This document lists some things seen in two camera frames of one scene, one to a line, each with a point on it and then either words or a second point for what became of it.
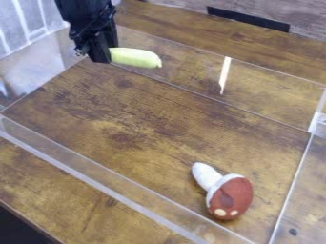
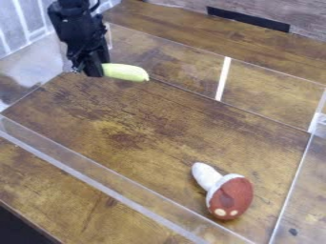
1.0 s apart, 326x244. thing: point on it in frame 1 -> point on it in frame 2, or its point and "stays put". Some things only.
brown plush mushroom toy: [230, 192] stays put
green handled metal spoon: [135, 57] -> [123, 72]
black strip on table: [227, 14] stays put
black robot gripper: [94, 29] -> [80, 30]
